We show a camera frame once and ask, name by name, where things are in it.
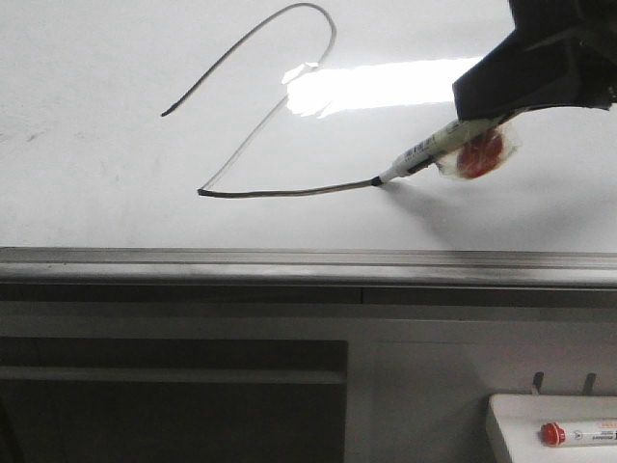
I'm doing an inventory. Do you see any black white marker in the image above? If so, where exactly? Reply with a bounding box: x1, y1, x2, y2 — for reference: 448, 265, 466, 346
370, 117, 500, 186

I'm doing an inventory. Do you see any grey aluminium whiteboard ledge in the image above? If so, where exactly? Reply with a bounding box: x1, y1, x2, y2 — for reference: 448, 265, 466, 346
1, 247, 616, 289

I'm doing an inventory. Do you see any red capped marker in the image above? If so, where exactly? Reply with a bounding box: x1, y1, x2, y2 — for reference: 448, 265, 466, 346
540, 420, 616, 448

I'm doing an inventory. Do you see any white marker tray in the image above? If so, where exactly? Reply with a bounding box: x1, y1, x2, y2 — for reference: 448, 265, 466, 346
486, 395, 616, 463

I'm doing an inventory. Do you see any red disc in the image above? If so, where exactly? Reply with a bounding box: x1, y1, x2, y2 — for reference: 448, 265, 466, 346
437, 123, 521, 180

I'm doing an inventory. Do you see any white whiteboard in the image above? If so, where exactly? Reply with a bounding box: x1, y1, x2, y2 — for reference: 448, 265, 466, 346
1, 1, 616, 253

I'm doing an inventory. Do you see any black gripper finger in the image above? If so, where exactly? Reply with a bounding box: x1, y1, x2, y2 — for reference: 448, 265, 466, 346
453, 1, 616, 121

